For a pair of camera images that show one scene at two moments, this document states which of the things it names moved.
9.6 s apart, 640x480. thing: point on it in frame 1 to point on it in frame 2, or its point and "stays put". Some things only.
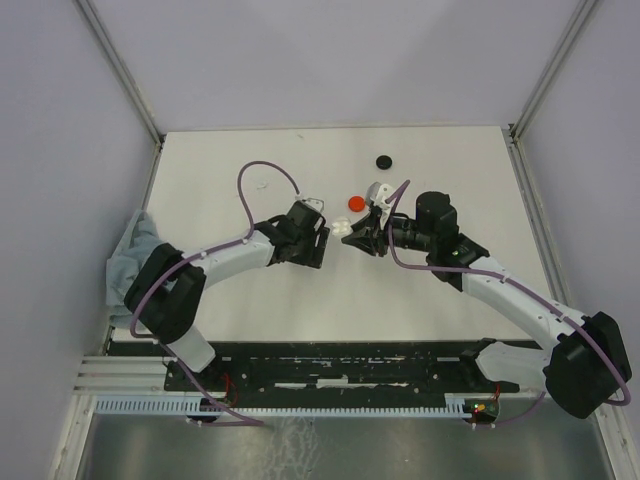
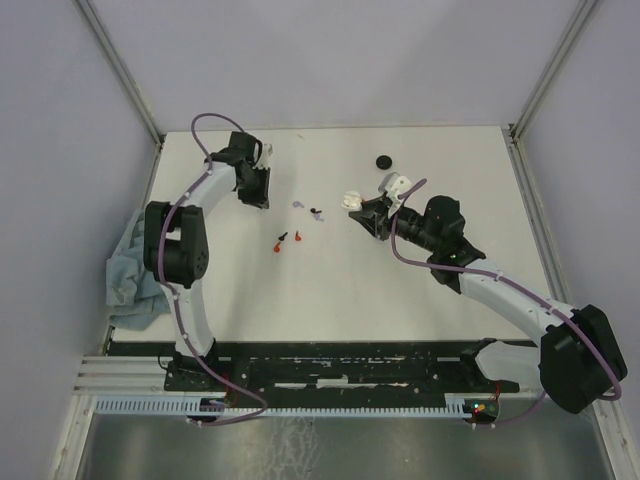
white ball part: (341, 227) to (351, 201)
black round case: (384, 162) stays put
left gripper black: (313, 256) to (260, 199)
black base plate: (338, 369) stays put
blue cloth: (139, 238) stays put
